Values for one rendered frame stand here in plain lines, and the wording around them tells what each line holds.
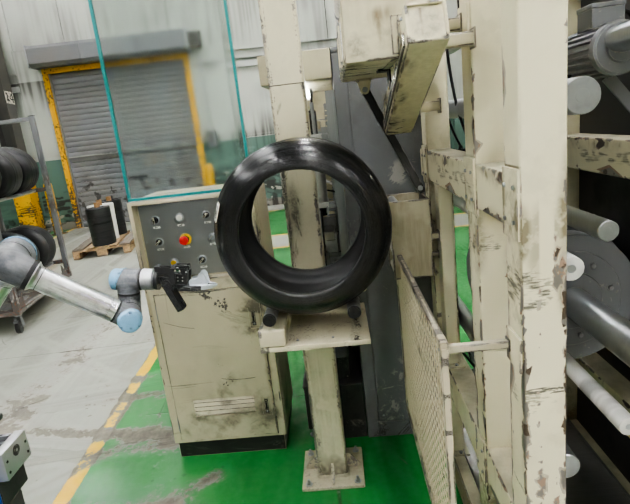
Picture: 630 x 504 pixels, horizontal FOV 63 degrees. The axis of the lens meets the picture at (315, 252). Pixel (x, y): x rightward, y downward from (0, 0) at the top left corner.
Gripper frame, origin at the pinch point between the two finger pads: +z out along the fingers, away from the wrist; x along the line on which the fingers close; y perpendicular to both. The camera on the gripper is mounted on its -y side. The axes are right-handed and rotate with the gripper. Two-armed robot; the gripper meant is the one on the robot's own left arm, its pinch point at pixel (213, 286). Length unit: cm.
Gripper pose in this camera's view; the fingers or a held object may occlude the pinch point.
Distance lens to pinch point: 182.6
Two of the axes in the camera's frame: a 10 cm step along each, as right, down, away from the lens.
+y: 0.1, -9.7, -2.4
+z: 10.0, 0.2, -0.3
